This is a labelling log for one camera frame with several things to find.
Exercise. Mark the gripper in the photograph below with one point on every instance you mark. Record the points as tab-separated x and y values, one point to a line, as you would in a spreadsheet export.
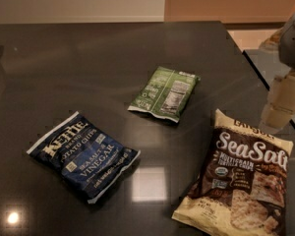
294	43

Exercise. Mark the brown sea salt chip bag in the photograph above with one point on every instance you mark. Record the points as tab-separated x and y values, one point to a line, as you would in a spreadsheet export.
241	189

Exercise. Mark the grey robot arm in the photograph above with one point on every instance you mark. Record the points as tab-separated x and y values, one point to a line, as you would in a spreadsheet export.
286	49

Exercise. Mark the green jalapeno chip bag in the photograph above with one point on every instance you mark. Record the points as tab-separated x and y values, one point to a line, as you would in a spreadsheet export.
166	94

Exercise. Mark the blue Kettle chip bag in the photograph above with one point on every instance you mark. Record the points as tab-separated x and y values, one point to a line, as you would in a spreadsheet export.
88	159

